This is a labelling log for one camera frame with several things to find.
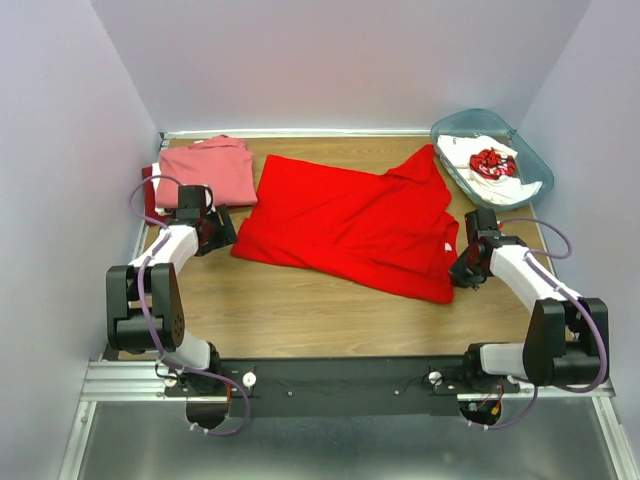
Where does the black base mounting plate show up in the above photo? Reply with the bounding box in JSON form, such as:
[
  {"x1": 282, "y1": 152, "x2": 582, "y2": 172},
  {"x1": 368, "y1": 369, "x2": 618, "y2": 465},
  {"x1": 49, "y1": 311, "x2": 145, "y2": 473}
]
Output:
[{"x1": 166, "y1": 355, "x2": 519, "y2": 423}]

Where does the bright red t-shirt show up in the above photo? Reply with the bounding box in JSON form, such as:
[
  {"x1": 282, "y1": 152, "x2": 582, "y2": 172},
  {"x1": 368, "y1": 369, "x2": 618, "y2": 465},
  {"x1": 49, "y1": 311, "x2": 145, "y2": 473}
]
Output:
[{"x1": 231, "y1": 145, "x2": 459, "y2": 304}]

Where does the folded dark red t-shirt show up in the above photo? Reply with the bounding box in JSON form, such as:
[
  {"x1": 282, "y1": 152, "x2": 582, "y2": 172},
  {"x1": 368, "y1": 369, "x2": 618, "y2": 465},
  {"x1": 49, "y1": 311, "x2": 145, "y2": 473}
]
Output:
[{"x1": 141, "y1": 166, "x2": 174, "y2": 226}]

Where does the white printed t-shirt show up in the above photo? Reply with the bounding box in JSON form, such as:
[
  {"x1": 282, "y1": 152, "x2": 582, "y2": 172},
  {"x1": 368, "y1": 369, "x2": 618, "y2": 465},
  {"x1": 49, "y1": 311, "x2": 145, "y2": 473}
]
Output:
[{"x1": 436, "y1": 135, "x2": 543, "y2": 206}]

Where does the folded pink t-shirt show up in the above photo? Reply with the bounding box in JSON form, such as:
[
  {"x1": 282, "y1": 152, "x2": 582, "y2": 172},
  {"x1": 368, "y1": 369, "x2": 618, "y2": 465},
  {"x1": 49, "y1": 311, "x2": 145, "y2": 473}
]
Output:
[{"x1": 155, "y1": 135, "x2": 257, "y2": 210}]

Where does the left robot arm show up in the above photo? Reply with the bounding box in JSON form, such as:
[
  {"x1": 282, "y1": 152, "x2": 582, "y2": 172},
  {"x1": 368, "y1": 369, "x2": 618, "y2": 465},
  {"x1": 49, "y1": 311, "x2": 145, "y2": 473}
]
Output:
[{"x1": 106, "y1": 184, "x2": 237, "y2": 395}]

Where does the folded white t-shirt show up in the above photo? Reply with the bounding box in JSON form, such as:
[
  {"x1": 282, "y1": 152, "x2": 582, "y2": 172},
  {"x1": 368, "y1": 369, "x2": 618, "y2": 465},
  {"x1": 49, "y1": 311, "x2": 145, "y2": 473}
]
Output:
[{"x1": 151, "y1": 160, "x2": 178, "y2": 216}]

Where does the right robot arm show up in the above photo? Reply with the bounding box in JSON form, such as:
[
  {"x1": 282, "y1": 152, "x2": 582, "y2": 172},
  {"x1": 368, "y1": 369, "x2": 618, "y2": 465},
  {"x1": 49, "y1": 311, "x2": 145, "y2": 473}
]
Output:
[{"x1": 449, "y1": 207, "x2": 609, "y2": 393}]

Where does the clear blue plastic bin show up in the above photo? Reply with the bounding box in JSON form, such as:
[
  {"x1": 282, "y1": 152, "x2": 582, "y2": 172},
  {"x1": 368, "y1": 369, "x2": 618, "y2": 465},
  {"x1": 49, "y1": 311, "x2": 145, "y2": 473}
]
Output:
[{"x1": 430, "y1": 108, "x2": 554, "y2": 211}]

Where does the aluminium extrusion rail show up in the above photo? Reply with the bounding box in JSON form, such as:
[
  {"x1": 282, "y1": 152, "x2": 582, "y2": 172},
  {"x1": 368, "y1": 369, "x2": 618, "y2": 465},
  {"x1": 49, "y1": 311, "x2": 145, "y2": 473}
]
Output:
[{"x1": 79, "y1": 355, "x2": 617, "y2": 402}]

